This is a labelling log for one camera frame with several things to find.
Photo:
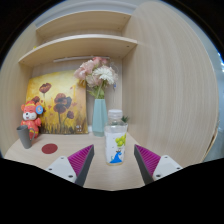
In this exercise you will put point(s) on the pink and white flower bouquet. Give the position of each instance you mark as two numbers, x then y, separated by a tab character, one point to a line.
98	75

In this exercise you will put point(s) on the small potted green plant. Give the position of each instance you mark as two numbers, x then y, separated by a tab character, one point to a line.
125	119

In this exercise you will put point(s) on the light wooden wall shelf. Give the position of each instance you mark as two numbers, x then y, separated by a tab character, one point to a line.
80	45

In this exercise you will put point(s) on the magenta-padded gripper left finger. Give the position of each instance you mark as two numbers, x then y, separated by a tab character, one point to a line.
63	166

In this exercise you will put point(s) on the red plush toy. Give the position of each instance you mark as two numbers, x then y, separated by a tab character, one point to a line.
30	120

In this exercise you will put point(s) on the yellow poppy flower painting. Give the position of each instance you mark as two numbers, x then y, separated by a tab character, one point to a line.
60	103

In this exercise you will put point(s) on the grey cup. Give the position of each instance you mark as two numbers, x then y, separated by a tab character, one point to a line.
24	136

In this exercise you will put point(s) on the clear plastic water bottle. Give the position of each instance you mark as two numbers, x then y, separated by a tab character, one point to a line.
115	143

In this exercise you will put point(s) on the flat round red coaster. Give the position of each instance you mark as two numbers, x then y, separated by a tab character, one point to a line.
49	148

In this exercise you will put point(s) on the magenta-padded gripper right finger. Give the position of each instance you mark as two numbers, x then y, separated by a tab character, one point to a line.
165	165

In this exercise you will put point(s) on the white light bar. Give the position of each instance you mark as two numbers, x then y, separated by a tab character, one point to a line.
80	59

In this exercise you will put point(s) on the teal faceted vase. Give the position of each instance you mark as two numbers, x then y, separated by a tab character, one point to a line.
99	118

